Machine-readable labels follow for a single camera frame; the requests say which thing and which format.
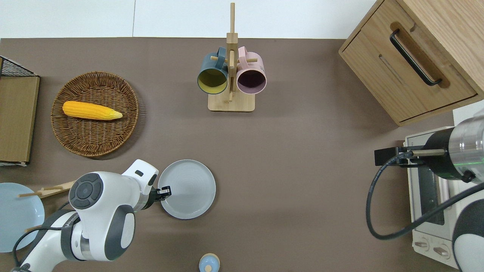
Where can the teal mug yellow inside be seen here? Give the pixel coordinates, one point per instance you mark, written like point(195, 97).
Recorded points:
point(211, 62)

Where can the white toaster oven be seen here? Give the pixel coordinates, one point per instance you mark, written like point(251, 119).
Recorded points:
point(416, 189)

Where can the pink mug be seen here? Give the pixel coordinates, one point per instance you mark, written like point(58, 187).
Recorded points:
point(254, 66)

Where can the yellow corn cob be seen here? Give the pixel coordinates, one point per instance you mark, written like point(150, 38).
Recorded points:
point(87, 109)

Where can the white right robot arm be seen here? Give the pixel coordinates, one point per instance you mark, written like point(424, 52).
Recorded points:
point(469, 143)

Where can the brown wooden board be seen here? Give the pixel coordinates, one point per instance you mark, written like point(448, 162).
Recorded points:
point(19, 121)

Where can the light wooden cabinet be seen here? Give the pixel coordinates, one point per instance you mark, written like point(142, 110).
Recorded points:
point(378, 68)

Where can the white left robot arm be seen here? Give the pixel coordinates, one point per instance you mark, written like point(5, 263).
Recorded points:
point(102, 211)

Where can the wooden plate rack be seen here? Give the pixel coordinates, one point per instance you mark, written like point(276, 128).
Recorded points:
point(56, 190)

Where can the brown wicker basket tray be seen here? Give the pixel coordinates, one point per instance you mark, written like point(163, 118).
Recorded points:
point(94, 132)

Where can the light blue plate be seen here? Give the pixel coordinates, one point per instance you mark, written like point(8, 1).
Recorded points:
point(15, 211)

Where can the white oven knob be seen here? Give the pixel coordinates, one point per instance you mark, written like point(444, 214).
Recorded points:
point(421, 244)
point(441, 251)

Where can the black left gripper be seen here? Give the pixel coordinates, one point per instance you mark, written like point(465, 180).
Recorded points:
point(157, 194)

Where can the gray plate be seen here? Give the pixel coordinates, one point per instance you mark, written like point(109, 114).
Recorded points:
point(193, 189)

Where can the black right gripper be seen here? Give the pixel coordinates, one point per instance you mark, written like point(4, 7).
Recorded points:
point(416, 161)

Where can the wooden mug rack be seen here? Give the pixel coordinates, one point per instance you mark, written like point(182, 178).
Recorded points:
point(231, 104)

